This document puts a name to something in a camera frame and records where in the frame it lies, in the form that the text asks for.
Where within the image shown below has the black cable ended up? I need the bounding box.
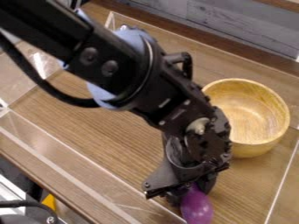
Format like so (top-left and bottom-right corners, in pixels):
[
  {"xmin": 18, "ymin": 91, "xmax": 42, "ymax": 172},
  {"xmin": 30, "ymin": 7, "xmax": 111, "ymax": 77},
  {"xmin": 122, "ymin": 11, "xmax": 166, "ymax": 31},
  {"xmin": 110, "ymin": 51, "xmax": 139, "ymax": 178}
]
[{"xmin": 0, "ymin": 31, "xmax": 103, "ymax": 109}]

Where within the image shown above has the light wooden bowl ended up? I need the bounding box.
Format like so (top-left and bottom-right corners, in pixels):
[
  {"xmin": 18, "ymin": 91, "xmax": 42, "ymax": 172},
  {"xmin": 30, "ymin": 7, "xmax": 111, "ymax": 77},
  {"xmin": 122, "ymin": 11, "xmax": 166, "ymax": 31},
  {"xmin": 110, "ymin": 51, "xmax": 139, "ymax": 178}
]
[{"xmin": 203, "ymin": 78, "xmax": 291, "ymax": 158}]

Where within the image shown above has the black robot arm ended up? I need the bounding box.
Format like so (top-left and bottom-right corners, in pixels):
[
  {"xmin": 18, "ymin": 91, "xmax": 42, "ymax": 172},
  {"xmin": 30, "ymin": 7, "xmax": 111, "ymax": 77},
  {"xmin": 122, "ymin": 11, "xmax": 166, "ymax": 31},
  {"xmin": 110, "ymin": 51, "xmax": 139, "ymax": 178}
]
[{"xmin": 0, "ymin": 0, "xmax": 231, "ymax": 206}]

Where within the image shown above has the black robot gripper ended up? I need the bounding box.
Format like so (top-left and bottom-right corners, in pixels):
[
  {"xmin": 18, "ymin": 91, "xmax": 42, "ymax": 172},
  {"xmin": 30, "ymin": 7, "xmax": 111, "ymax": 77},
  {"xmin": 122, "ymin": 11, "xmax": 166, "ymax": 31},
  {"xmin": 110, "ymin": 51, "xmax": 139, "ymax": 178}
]
[{"xmin": 133, "ymin": 52, "xmax": 231, "ymax": 207}]

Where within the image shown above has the clear acrylic front wall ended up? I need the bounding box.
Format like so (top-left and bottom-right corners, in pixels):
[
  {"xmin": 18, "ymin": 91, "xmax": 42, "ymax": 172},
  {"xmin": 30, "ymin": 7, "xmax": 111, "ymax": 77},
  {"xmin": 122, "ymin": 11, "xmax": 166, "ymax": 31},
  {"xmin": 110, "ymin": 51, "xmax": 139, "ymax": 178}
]
[{"xmin": 0, "ymin": 108, "xmax": 185, "ymax": 224}]

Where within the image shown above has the clear acrylic corner bracket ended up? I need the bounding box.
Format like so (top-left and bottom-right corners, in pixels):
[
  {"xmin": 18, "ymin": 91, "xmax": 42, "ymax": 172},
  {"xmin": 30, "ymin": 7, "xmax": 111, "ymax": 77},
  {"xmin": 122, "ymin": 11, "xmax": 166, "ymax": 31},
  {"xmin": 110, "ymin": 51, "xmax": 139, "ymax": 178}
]
[{"xmin": 106, "ymin": 11, "xmax": 117, "ymax": 31}]

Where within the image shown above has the purple toy eggplant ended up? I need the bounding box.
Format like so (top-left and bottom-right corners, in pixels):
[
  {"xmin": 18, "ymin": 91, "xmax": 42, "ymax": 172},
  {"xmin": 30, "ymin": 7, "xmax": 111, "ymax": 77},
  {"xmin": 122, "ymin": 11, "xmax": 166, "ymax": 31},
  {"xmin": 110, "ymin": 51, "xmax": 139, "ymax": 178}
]
[{"xmin": 181, "ymin": 184, "xmax": 214, "ymax": 224}]

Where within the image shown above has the yellow and black device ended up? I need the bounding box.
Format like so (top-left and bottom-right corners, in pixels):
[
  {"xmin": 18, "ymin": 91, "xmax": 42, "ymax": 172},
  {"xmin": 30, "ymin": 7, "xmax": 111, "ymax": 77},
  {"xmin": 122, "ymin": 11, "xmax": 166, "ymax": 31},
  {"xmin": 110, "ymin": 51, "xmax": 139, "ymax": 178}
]
[{"xmin": 24, "ymin": 193, "xmax": 69, "ymax": 224}]

